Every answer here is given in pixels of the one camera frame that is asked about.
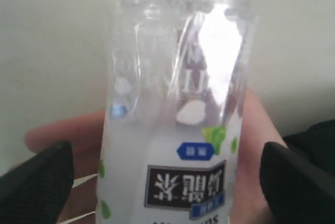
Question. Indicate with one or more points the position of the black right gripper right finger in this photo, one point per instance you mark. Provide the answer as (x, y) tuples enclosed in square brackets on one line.
[(296, 190)]

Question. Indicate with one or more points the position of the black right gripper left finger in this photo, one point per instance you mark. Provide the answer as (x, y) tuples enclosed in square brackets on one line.
[(37, 190)]

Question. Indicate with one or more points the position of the clear bottle blue white label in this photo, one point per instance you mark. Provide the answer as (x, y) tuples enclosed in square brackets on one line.
[(176, 84)]

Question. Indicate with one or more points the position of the black sleeved forearm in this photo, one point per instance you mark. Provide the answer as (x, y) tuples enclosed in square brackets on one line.
[(316, 144)]

